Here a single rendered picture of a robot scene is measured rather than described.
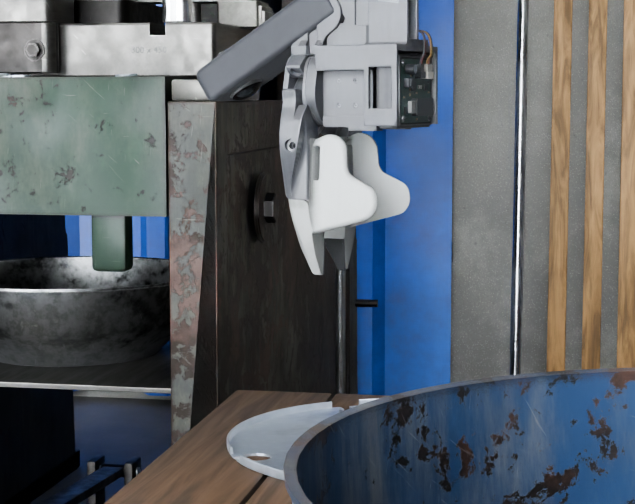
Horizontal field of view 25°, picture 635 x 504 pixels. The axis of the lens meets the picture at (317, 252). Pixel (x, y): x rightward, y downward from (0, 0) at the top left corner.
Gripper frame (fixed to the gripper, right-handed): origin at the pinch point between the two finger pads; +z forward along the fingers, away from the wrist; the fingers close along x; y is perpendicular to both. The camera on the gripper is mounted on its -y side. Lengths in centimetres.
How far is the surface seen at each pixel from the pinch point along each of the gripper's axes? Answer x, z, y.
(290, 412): 21.1, 16.5, -13.5
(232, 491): -1.9, 16.9, -6.1
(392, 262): 172, 21, -70
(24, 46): 41, -16, -56
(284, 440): 12.4, 16.7, -9.5
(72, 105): 37, -10, -47
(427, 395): -22.0, 4.4, 16.8
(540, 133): 183, -4, -43
